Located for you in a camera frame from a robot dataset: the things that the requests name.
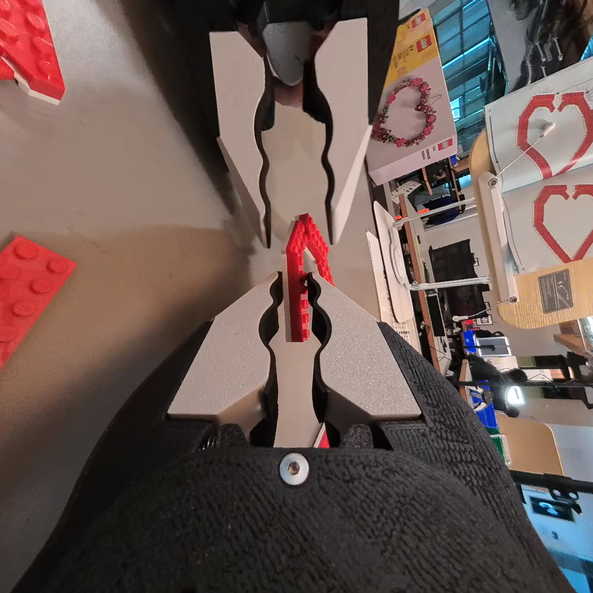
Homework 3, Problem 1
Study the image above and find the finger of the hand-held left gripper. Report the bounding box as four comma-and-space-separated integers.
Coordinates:
209, 31, 275, 249
303, 17, 372, 246

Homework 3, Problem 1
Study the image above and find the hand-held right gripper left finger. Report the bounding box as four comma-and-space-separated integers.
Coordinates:
168, 271, 282, 423

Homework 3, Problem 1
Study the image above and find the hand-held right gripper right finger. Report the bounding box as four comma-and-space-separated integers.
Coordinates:
307, 273, 422, 424

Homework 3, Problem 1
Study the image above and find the red lego heart frame assembly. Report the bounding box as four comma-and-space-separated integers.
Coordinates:
281, 213, 335, 344

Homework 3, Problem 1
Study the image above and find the lego set box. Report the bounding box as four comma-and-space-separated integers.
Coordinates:
365, 9, 460, 186

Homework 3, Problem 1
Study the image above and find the lego instruction booklet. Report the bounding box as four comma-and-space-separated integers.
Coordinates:
484, 78, 593, 275

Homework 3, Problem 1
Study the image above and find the red flat lego plate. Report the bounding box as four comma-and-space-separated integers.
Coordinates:
0, 234, 78, 370

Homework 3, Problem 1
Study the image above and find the red lego assembly with white underside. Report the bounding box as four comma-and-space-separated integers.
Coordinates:
0, 0, 66, 106

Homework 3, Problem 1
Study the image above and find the white tray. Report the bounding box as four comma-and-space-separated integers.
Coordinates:
365, 200, 418, 323

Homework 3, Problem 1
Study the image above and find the black monitor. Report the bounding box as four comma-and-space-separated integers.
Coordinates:
427, 240, 479, 280

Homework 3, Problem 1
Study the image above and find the black metal pole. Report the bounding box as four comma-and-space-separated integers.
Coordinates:
451, 376, 593, 389

